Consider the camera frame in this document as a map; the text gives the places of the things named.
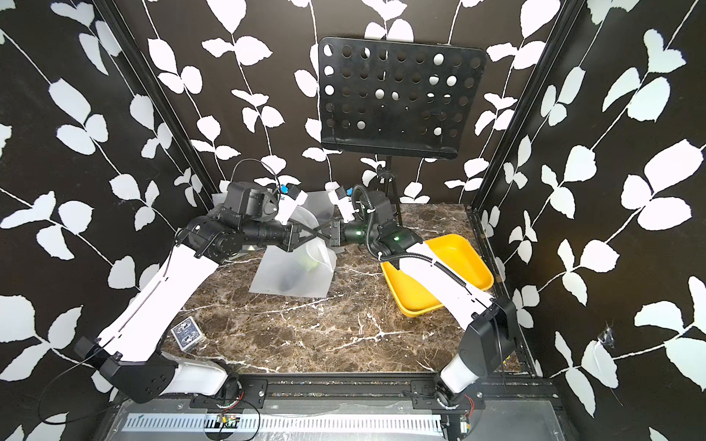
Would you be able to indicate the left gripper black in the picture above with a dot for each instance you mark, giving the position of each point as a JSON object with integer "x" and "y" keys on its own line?
{"x": 293, "y": 230}

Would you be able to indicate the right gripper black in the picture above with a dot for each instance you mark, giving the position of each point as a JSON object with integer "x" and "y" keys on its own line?
{"x": 340, "y": 233}

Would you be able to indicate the stack of clear zip-top bags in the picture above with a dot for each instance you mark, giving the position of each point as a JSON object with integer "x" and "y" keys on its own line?
{"x": 267, "y": 275}

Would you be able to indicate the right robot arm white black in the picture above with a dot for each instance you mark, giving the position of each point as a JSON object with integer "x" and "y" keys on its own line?
{"x": 487, "y": 341}

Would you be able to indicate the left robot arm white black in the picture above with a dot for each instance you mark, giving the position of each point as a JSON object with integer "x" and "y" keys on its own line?
{"x": 127, "y": 353}

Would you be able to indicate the yellow plastic tray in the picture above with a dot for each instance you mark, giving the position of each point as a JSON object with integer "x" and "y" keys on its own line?
{"x": 444, "y": 272}

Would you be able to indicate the small printed card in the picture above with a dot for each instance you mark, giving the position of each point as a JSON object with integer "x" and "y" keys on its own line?
{"x": 187, "y": 334}

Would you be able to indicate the black perforated music stand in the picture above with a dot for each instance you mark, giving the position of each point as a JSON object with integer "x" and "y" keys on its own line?
{"x": 383, "y": 99}

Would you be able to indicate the white perforated strip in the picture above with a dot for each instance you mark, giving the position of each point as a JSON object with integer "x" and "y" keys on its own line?
{"x": 210, "y": 423}

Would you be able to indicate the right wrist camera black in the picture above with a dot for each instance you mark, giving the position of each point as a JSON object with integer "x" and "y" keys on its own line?
{"x": 358, "y": 204}

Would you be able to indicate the black front mounting rail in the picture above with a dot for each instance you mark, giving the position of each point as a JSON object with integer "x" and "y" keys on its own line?
{"x": 421, "y": 389}

